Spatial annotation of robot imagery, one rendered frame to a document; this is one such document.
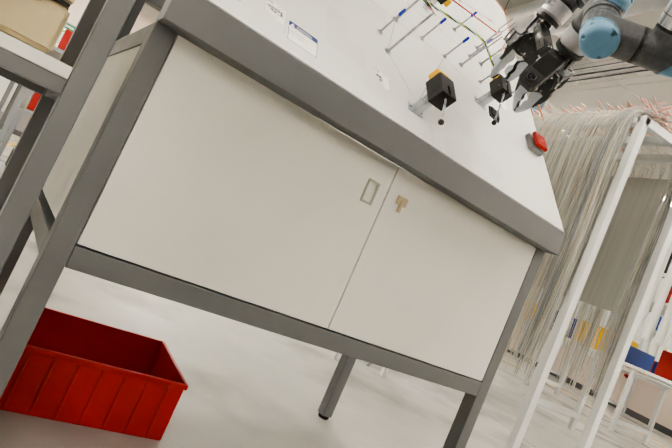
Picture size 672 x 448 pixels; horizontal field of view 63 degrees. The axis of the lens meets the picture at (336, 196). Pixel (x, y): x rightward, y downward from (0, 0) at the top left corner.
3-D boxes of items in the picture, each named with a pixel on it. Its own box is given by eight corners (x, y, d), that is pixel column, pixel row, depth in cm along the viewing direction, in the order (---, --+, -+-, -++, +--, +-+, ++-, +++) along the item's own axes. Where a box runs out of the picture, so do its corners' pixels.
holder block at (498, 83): (490, 95, 149) (503, 87, 146) (489, 82, 152) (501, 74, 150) (500, 104, 150) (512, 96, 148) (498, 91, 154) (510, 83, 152)
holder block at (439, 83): (410, 135, 120) (446, 111, 114) (407, 95, 127) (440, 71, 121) (425, 144, 122) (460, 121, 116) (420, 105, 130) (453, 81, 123)
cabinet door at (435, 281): (484, 382, 149) (539, 249, 153) (330, 330, 121) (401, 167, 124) (477, 378, 152) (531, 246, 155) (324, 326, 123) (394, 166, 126)
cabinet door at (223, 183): (327, 329, 121) (399, 166, 124) (77, 244, 92) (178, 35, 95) (323, 325, 123) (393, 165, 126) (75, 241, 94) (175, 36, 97)
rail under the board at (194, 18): (557, 255, 152) (566, 234, 153) (162, 17, 90) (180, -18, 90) (541, 251, 157) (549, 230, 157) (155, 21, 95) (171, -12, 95)
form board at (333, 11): (174, -12, 92) (179, -20, 91) (240, -232, 152) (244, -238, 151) (558, 234, 155) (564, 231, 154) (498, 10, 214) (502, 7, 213)
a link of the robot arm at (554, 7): (576, 17, 146) (559, -3, 142) (563, 31, 147) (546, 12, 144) (561, 11, 152) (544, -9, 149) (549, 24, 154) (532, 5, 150)
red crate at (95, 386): (163, 443, 127) (189, 386, 128) (-23, 407, 109) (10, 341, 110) (142, 388, 153) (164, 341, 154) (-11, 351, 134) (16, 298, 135)
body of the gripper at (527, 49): (516, 56, 158) (547, 22, 155) (531, 65, 151) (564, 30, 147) (499, 40, 155) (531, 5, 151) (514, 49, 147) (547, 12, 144)
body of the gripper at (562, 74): (560, 90, 138) (594, 53, 129) (543, 98, 133) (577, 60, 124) (538, 69, 140) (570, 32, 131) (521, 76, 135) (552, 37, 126)
